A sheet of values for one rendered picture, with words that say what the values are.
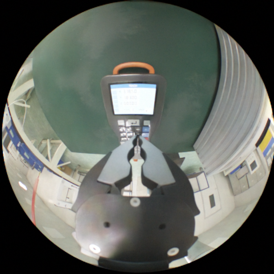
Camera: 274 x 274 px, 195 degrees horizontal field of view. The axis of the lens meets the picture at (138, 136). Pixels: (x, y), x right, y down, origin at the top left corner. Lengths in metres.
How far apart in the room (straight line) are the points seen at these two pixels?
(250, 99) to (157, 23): 0.16
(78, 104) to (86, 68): 0.07
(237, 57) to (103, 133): 0.31
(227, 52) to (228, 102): 0.10
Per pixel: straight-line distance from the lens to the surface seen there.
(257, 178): 4.35
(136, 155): 0.20
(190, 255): 0.34
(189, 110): 0.17
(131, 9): 0.19
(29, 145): 1.62
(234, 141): 0.16
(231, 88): 0.18
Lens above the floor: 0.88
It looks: 46 degrees down
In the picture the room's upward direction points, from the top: 179 degrees counter-clockwise
